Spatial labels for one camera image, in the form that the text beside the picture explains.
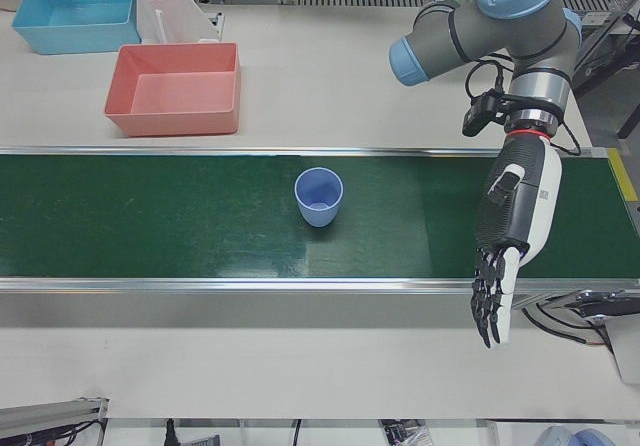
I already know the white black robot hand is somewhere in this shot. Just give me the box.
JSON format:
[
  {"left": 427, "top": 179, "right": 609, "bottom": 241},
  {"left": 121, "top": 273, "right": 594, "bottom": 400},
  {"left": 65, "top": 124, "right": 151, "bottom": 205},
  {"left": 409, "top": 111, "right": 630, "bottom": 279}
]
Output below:
[{"left": 469, "top": 133, "right": 564, "bottom": 351}]

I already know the blue plastic cup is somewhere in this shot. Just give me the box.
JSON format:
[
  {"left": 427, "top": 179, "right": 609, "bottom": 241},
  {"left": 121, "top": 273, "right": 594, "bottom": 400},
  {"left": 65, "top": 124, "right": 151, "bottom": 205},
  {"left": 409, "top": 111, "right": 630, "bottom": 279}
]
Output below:
[{"left": 293, "top": 167, "right": 345, "bottom": 229}]

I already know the pink plastic box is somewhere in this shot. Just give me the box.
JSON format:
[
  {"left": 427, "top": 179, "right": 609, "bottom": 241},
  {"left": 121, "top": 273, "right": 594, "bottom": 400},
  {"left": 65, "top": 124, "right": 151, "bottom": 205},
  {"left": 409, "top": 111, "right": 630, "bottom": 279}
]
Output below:
[{"left": 103, "top": 42, "right": 242, "bottom": 138}]

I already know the light blue plastic box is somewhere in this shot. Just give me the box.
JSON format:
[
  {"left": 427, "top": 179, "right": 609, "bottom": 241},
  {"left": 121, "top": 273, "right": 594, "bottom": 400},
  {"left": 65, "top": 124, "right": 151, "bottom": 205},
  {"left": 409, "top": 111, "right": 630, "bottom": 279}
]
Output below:
[{"left": 10, "top": 0, "right": 137, "bottom": 56}]

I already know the green conveyor belt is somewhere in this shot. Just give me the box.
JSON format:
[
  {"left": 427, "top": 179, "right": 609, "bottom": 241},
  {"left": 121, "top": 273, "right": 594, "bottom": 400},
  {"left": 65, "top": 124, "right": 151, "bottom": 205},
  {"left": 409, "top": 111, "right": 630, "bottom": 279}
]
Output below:
[{"left": 0, "top": 146, "right": 640, "bottom": 312}]

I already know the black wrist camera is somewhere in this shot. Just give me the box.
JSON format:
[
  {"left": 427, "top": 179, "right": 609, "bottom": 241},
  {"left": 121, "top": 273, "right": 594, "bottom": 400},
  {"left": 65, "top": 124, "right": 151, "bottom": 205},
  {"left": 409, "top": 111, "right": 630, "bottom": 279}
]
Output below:
[{"left": 461, "top": 93, "right": 506, "bottom": 137}]

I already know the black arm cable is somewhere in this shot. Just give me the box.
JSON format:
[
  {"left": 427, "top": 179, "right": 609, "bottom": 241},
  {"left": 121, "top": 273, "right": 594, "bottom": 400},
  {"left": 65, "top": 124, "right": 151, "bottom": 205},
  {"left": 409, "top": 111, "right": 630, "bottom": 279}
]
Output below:
[{"left": 464, "top": 55, "right": 584, "bottom": 158}]

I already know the white post with base bracket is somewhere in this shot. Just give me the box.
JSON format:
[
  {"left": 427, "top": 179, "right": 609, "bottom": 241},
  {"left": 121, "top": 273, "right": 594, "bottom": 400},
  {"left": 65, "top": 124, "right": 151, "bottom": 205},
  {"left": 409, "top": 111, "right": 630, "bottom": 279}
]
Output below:
[{"left": 124, "top": 0, "right": 226, "bottom": 46}]

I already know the aluminium profile with cables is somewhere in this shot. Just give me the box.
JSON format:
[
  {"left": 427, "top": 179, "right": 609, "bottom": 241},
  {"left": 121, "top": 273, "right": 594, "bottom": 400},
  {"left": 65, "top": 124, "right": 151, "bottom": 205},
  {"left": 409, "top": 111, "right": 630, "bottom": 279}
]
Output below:
[{"left": 0, "top": 396, "right": 110, "bottom": 440}]

